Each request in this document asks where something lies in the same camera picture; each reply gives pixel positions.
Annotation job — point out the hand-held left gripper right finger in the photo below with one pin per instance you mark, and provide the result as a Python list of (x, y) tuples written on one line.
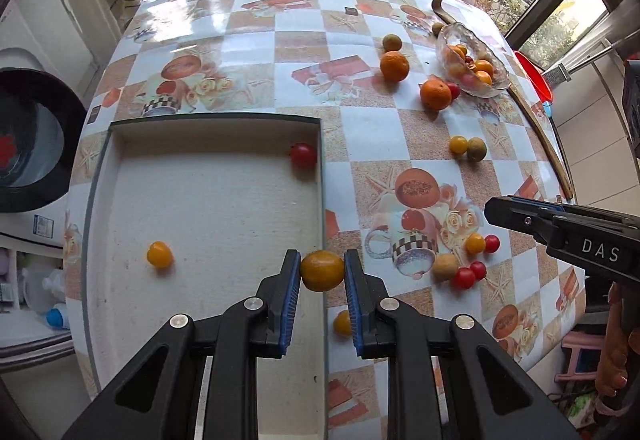
[(353, 305)]

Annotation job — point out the clear glass bowl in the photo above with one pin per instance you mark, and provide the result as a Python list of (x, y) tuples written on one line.
[(492, 50)]

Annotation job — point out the pale red cherry tomato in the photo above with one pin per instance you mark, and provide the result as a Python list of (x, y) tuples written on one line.
[(467, 79)]

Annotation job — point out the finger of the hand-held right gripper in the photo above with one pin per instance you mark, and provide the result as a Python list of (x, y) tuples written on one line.
[(515, 215)]

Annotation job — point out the brown curved shoehorn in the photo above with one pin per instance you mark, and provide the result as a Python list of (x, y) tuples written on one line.
[(440, 9)]

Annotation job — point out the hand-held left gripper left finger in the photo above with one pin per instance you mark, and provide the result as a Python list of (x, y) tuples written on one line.
[(289, 305)]

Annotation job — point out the person's right hand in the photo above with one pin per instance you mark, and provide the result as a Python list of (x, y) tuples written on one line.
[(615, 345)]

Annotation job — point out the checked printed tablecloth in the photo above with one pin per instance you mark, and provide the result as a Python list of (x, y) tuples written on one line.
[(300, 84)]

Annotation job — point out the metal mop pole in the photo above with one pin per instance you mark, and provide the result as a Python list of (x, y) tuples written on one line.
[(590, 55)]

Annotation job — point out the small orange kumquat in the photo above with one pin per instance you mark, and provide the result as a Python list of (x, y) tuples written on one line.
[(458, 51), (483, 66), (484, 78)]

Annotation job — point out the large orange mandarin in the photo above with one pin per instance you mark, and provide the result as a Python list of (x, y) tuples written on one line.
[(435, 94), (394, 65)]

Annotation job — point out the white shallow tray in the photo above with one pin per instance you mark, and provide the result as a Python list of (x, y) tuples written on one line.
[(200, 220)]

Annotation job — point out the white washing machine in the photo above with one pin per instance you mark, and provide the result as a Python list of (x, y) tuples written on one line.
[(30, 154)]

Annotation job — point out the beige round fruit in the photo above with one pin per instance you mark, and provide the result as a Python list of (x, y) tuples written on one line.
[(445, 267)]

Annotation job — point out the pink plastic stool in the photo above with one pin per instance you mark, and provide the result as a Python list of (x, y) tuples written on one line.
[(580, 352)]

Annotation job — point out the greenish yellow small fruit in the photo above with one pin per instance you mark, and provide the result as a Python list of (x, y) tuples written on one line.
[(392, 42), (476, 148)]

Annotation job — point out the yellow cherry tomato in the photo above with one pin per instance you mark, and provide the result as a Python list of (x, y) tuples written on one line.
[(454, 67), (160, 255), (341, 323), (458, 144), (475, 243)]

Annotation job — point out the blue-capped white bottle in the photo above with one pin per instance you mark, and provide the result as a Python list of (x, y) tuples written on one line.
[(57, 317)]

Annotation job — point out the red plastic basin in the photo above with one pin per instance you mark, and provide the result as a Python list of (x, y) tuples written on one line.
[(534, 74)]

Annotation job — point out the yellow-orange kumquat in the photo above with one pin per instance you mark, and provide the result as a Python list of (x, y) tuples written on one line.
[(322, 271)]

